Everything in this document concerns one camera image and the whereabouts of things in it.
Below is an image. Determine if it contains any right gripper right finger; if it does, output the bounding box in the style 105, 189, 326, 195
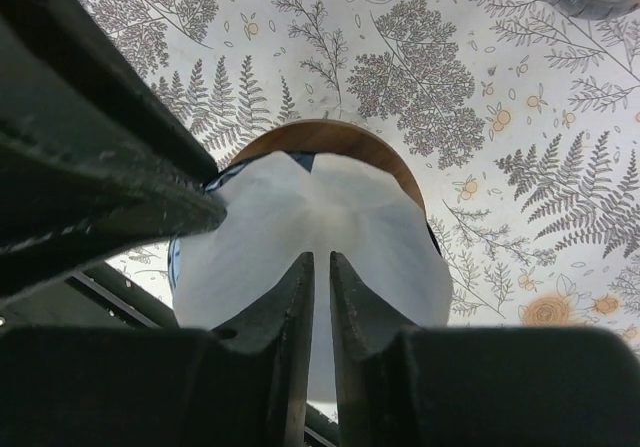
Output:
330, 253, 639, 446

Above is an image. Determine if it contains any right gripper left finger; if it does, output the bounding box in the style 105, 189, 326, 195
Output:
0, 251, 316, 447

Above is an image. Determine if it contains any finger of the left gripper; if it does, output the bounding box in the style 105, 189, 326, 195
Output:
1, 0, 226, 300

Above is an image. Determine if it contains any dark wooden ring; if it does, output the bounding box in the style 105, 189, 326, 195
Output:
219, 119, 429, 218

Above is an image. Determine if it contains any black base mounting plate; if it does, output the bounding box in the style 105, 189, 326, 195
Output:
0, 261, 346, 447

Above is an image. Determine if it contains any floral patterned table mat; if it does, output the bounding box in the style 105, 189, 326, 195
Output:
79, 0, 639, 348

